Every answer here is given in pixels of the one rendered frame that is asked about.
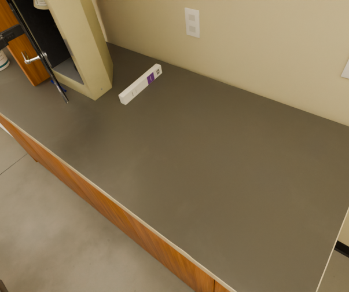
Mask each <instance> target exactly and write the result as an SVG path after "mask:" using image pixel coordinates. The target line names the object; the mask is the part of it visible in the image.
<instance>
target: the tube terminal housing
mask: <svg viewBox="0 0 349 292"><path fill-rule="evenodd" d="M44 1H45V2H46V4H47V7H48V8H49V10H50V12H51V14H52V17H53V19H54V21H55V23H56V25H57V28H58V30H59V32H60V34H61V36H62V38H64V39H66V40H67V42H68V44H69V47H70V48H71V50H72V53H73V55H74V56H71V57H72V59H73V61H74V63H75V65H76V67H77V70H78V72H79V74H80V76H81V78H82V81H83V83H84V85H82V84H80V83H78V82H76V81H74V80H72V79H70V78H68V77H66V76H63V75H61V74H59V73H58V72H55V71H54V70H53V69H52V68H51V67H50V66H49V67H50V68H51V70H52V71H53V74H54V76H55V77H56V79H57V81H59V82H61V83H62V84H64V85H66V86H68V87H70V88H72V89H73V90H76V91H77V92H79V93H81V94H84V95H85V96H87V97H89V98H91V99H93V100H95V101H96V99H98V98H99V97H101V96H102V95H103V94H104V93H106V92H107V91H108V90H109V89H111V88H112V81H113V62H112V59H111V56H110V54H109V50H108V47H107V45H106V41H105V38H104V35H103V33H102V29H101V26H100V23H99V21H98V18H97V15H96V12H95V9H94V6H93V3H92V0H44Z"/></svg>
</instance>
